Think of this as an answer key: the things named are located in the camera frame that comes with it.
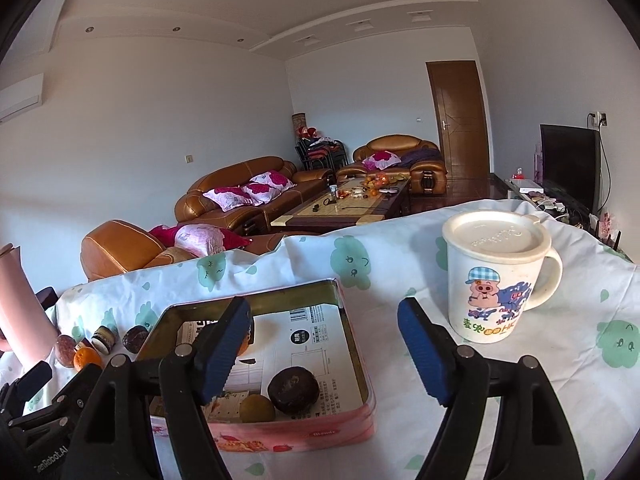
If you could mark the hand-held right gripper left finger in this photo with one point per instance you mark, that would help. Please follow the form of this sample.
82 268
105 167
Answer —
224 355

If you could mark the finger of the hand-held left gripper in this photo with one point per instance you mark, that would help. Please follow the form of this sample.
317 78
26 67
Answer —
31 379
75 392

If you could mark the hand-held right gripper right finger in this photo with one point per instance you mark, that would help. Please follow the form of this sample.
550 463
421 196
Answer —
425 352

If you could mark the pink tin box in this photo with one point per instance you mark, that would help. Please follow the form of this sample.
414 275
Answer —
310 430

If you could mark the person's left forearm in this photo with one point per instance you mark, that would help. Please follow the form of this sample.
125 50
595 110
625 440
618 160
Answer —
25 310

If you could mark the small orange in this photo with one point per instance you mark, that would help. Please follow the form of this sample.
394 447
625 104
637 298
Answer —
243 346

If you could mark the purple passion fruit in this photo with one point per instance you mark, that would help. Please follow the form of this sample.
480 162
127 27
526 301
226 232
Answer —
65 349

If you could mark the brown striped small jar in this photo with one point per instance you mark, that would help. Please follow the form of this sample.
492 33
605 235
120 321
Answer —
105 338

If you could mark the yellow-brown round fruit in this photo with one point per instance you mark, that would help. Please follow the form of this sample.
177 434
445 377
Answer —
257 408

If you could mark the dark brown round fruit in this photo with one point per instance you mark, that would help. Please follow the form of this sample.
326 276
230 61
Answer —
293 390

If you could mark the dark purple round fruit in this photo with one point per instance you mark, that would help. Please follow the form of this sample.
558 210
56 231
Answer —
136 338

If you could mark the dark object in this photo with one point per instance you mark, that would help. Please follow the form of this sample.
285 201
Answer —
47 298

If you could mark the white cartoon mug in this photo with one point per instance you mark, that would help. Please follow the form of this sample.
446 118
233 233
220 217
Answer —
500 305

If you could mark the red cloth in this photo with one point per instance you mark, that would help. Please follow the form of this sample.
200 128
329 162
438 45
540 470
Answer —
235 240

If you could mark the pale pink pillow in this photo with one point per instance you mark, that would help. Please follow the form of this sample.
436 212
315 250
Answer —
200 241

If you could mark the cream mug lid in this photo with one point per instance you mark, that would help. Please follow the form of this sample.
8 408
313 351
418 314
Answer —
495 232

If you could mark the brown leather armchair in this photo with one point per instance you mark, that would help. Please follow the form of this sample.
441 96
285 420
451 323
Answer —
115 250

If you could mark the pink flowered pillow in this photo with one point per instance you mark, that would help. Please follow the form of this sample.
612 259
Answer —
260 192
272 180
381 161
225 200

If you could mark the wooden coffee table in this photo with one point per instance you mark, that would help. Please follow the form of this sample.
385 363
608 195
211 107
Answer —
340 212

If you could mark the long brown leather sofa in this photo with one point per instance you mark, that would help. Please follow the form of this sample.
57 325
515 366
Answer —
295 185

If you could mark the white flat box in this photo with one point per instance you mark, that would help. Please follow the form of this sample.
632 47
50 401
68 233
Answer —
531 189

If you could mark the purple blanket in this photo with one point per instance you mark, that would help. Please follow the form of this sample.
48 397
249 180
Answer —
420 156

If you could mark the brown leather loveseat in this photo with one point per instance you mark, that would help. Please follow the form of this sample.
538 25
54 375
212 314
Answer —
395 142

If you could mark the stack of dark chairs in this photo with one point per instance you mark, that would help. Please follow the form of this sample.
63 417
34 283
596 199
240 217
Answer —
322 155

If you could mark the brown wooden door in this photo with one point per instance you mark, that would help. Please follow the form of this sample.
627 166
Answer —
457 120

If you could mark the black television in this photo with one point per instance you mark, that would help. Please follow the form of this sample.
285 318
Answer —
570 165

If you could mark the rolled mat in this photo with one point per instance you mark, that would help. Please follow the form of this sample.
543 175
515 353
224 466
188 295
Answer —
299 125

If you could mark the white air conditioner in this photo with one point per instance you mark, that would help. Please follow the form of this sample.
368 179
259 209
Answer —
17 100

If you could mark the white wall socket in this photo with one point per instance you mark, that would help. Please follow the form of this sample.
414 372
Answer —
602 119

